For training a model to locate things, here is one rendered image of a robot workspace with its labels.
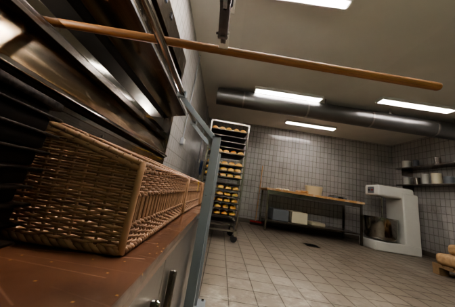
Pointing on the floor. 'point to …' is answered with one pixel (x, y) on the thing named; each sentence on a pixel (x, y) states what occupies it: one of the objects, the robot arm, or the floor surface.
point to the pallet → (443, 270)
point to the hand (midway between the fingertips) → (226, 26)
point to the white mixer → (393, 222)
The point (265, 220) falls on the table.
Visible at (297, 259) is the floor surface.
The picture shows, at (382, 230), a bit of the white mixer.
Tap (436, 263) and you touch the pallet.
